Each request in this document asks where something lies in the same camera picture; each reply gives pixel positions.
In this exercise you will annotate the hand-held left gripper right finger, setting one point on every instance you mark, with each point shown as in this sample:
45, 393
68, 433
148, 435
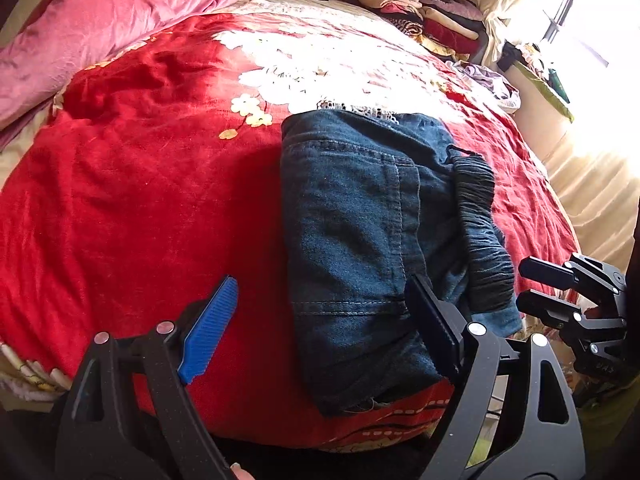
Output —
436, 321

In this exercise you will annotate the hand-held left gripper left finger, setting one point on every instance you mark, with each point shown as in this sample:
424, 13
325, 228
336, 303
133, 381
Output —
212, 325

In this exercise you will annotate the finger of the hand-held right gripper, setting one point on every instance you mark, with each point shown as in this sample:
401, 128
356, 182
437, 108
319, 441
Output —
547, 310
547, 271

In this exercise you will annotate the blue denim pants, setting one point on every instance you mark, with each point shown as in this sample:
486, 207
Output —
370, 240

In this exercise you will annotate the person's left hand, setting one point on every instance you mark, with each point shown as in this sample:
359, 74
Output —
242, 472

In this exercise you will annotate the cream curtain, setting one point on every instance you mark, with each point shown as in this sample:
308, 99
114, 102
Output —
585, 185

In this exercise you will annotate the red floral blanket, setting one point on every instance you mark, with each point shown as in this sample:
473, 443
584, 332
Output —
130, 200

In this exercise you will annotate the green trimmed cream cloth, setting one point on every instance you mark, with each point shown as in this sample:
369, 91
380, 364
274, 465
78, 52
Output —
545, 87

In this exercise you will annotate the purple crumpled cloth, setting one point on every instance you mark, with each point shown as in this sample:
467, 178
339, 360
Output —
487, 82

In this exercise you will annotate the pile of folded clothes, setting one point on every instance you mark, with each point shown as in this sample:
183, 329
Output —
430, 15

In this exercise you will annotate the pink quilt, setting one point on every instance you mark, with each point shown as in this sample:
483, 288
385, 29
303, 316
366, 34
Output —
85, 30

